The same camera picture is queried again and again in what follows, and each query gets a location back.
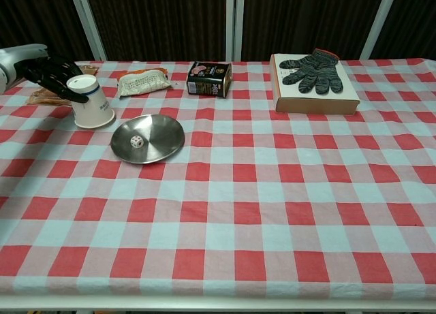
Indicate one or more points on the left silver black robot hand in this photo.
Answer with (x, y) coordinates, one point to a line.
(44, 72)

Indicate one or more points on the white paper cup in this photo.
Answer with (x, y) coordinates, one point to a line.
(93, 111)

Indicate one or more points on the white die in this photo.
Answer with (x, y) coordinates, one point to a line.
(136, 142)

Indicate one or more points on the round metal plate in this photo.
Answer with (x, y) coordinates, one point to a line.
(160, 137)

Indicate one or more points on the orange snack pouch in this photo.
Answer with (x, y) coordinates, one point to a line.
(44, 97)

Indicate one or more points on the white orange snack packet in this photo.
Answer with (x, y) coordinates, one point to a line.
(143, 83)

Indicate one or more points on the black luncheon meat can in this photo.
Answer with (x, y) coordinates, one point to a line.
(207, 80)

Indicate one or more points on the red white checkered tablecloth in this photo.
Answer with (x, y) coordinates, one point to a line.
(238, 208)

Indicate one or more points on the grey striped knit glove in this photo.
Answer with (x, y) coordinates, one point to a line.
(313, 72)

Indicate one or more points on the white book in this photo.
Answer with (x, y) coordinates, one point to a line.
(316, 101)

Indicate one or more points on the white partition post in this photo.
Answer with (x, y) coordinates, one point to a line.
(86, 21)
(379, 21)
(234, 21)

